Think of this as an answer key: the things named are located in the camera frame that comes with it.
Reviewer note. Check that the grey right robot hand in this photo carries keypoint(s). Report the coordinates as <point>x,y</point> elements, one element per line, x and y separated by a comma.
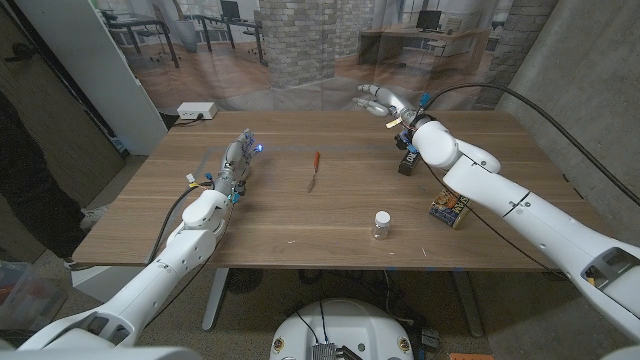
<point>395,102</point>

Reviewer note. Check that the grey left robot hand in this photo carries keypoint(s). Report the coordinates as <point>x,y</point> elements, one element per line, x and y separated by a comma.
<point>234,160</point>

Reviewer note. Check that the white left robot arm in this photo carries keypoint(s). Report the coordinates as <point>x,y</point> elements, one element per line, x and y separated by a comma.
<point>155,275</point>

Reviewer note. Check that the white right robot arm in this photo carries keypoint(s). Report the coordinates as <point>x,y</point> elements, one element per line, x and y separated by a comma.
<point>540,220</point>

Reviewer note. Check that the white power box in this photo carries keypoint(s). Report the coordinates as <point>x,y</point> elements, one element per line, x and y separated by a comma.
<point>196,110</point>

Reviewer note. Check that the black Nitro bar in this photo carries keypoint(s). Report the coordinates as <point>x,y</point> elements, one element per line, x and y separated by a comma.
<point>409,164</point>

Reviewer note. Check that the printed office backdrop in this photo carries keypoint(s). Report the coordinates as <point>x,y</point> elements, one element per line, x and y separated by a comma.
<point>300,50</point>

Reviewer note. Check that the clear jar with white lid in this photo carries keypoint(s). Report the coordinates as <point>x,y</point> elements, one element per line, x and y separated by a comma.
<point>382,222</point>

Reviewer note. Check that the black round fan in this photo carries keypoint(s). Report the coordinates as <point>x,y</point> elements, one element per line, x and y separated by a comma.
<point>244,281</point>

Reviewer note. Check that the white table leg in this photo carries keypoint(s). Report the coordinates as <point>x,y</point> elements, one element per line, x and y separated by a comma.
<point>470,305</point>
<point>215,300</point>

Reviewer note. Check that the white partition panel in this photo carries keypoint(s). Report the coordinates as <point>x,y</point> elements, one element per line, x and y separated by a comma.
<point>100,65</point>

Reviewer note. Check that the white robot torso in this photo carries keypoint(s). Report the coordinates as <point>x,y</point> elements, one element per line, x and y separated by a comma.
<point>342,327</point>

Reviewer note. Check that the person in dark clothes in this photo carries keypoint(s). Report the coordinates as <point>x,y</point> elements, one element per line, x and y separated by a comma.
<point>30,200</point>

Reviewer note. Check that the clear plastic storage bin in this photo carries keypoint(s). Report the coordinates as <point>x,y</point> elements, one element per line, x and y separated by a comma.
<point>25,300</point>

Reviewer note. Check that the orange flat object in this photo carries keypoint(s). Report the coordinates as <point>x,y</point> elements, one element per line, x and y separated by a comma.
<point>470,356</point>

